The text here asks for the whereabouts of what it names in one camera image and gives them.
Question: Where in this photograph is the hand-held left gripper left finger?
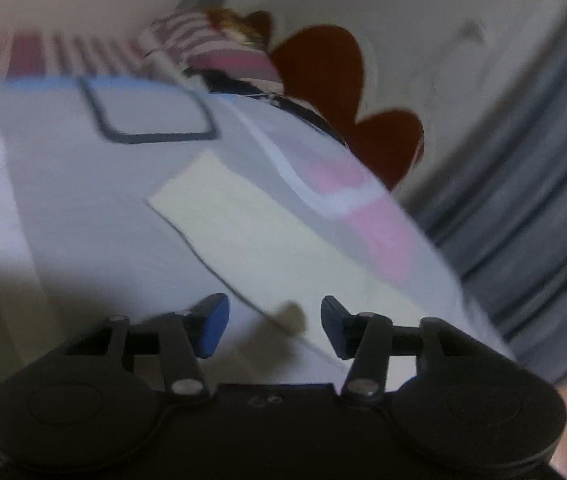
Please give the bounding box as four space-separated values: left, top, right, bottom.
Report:
63 292 231 404

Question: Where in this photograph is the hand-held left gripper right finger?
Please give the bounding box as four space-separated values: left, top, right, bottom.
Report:
320 296 485 407

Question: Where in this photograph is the cream knit sweater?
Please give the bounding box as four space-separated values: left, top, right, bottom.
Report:
146 149 381 361

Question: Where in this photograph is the grey pink patterned bed sheet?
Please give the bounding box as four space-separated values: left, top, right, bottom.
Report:
0 76 520 480

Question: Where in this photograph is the wide grey curtain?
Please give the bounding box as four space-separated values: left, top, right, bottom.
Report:
402 0 567 387

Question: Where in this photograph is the black cloth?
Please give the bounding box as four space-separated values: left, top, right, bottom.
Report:
187 67 350 147

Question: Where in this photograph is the red cloud-shaped headboard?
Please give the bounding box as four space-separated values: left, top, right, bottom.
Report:
268 24 427 192

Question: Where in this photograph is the pink striped floral pillow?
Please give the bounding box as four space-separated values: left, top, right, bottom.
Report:
138 7 285 87
0 29 151 82

